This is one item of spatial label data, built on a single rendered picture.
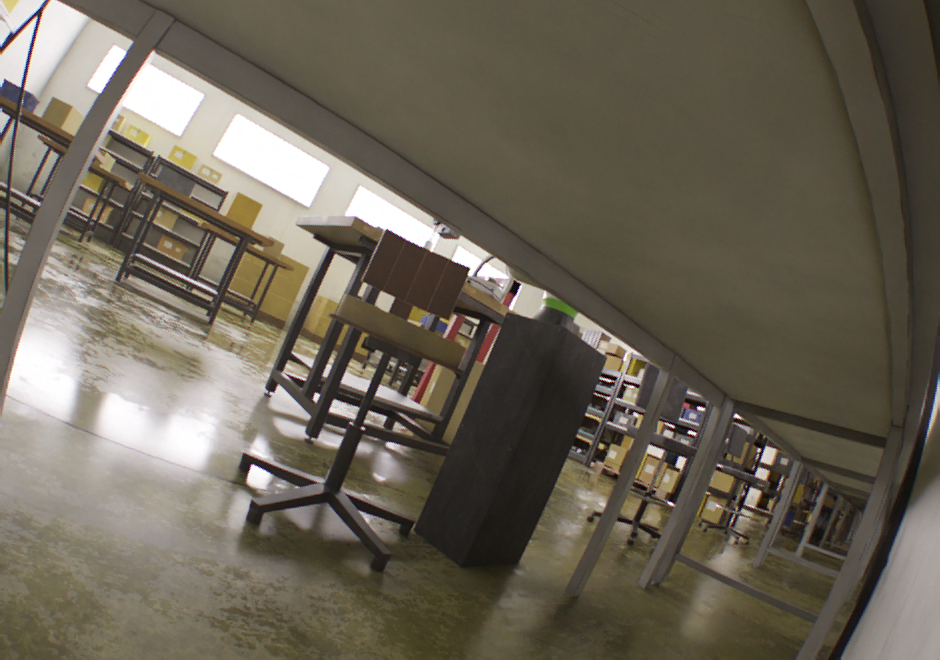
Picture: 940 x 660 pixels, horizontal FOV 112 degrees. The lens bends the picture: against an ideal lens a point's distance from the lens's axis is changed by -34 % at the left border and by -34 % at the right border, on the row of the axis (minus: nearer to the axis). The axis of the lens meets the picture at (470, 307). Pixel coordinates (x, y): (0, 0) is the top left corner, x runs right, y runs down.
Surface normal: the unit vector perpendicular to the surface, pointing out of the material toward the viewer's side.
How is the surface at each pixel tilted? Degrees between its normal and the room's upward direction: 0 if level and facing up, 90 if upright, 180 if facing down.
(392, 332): 90
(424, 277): 90
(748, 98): 180
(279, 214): 90
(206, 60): 90
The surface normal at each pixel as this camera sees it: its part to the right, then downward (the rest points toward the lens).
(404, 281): 0.32, 0.00
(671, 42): -0.39, 0.91
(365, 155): 0.56, 0.12
